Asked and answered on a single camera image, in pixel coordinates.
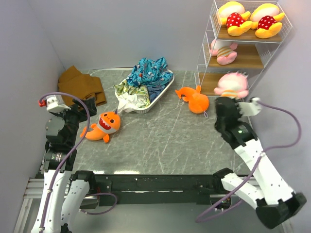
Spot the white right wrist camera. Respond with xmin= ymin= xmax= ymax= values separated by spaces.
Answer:
xmin=238 ymin=97 xmax=262 ymax=117

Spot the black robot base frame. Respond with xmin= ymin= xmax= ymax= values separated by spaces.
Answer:
xmin=24 ymin=173 xmax=258 ymax=207

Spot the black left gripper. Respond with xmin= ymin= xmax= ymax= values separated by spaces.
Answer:
xmin=52 ymin=97 xmax=96 ymax=145

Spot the brown folded cloth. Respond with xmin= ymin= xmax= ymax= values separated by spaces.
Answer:
xmin=58 ymin=66 xmax=107 ymax=106

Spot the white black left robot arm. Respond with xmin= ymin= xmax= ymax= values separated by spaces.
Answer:
xmin=31 ymin=92 xmax=97 ymax=233

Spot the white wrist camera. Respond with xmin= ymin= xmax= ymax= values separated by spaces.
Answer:
xmin=238 ymin=97 xmax=262 ymax=117
xmin=38 ymin=95 xmax=70 ymax=113

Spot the yellow plush red dotted dress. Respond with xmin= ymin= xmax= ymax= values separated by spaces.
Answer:
xmin=250 ymin=3 xmax=285 ymax=39

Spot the orange fox plush toy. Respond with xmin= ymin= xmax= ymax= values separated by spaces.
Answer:
xmin=80 ymin=110 xmax=121 ymax=143

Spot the white wire wooden shelf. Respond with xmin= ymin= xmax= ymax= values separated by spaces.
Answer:
xmin=194 ymin=0 xmax=292 ymax=96

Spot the blue patterned cloth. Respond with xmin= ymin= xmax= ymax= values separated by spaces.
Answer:
xmin=126 ymin=57 xmax=173 ymax=102

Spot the orange whale plush toy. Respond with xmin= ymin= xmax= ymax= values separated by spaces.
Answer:
xmin=175 ymin=85 xmax=209 ymax=118

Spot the pink pig plush striped shirt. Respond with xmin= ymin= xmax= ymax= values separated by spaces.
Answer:
xmin=210 ymin=39 xmax=238 ymax=66

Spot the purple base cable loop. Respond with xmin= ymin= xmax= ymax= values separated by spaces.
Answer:
xmin=80 ymin=193 xmax=119 ymax=216

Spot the white plastic laundry basket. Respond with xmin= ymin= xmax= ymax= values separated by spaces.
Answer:
xmin=114 ymin=69 xmax=174 ymax=114

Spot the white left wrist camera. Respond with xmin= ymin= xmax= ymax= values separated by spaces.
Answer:
xmin=38 ymin=95 xmax=70 ymax=113

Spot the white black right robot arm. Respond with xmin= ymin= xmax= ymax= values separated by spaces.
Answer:
xmin=213 ymin=97 xmax=307 ymax=229

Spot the green white patterned cloth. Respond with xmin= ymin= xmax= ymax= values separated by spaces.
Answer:
xmin=114 ymin=79 xmax=151 ymax=113

